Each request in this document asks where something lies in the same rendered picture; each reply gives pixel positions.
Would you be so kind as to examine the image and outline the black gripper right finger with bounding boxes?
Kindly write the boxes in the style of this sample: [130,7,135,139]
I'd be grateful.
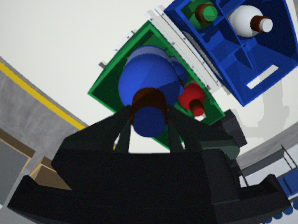
[167,104,240,167]

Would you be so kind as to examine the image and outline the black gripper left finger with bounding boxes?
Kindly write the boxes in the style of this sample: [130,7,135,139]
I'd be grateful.
[58,105,131,153]

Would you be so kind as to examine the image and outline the white bottle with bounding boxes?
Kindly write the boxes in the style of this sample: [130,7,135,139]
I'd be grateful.
[226,5,273,37]

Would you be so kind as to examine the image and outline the green plastic crate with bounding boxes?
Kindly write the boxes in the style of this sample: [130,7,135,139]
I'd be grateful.
[87,20,225,150]

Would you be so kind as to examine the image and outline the blue crate with dividers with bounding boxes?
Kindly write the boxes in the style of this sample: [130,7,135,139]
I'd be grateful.
[163,0,298,107]

